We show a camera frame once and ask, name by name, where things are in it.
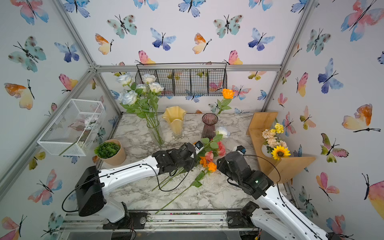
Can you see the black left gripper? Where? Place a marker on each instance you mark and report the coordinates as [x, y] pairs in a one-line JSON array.
[[192, 164]]

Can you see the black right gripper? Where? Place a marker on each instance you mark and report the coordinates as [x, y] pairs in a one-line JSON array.
[[222, 165]]

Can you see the orange flower front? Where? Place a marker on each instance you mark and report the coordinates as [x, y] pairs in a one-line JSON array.
[[212, 167]]

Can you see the white rose stem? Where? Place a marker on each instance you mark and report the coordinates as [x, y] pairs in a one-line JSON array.
[[142, 87], [125, 80], [128, 98], [148, 78], [156, 88], [212, 144]]

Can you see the orange artificial flower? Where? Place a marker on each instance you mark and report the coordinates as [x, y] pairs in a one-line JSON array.
[[224, 104]]

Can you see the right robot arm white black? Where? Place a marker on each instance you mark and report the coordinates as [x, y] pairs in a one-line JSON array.
[[291, 224]]

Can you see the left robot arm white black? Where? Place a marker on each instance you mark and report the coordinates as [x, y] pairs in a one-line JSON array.
[[93, 188]]

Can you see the small orange marigold flower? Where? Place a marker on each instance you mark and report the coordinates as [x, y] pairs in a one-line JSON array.
[[203, 162]]

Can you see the pile of green flower stems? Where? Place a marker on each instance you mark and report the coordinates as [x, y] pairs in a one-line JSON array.
[[181, 182]]

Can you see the wooden corner shelf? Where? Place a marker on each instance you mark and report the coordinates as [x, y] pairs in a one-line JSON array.
[[281, 171]]

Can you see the pink artificial rose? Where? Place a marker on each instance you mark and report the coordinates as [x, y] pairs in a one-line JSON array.
[[221, 150]]

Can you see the sunflower bouquet in white vase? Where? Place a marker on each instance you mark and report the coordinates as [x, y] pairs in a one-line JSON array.
[[275, 146]]

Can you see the yellow ruffled vase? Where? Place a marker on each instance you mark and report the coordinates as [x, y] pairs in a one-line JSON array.
[[175, 117]]

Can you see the clear glass vase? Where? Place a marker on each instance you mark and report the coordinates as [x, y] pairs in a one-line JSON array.
[[156, 133]]

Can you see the purple ribbed glass vase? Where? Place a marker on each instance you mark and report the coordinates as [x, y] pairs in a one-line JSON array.
[[209, 130]]

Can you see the potted green succulent plant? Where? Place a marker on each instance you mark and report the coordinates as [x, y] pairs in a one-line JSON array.
[[111, 152]]

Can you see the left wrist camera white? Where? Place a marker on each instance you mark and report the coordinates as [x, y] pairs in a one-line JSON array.
[[199, 146]]

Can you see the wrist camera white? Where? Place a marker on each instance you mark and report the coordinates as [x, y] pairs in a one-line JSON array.
[[240, 149], [199, 146]]

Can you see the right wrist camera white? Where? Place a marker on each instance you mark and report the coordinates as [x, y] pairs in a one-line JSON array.
[[240, 149]]

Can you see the metal base rail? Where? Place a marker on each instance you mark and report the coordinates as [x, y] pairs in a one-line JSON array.
[[171, 221]]

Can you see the black wire wall basket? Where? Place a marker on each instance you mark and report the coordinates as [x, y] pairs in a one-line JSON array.
[[186, 79]]

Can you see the white mesh wall basket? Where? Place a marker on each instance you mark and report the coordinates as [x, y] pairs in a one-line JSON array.
[[74, 129]]

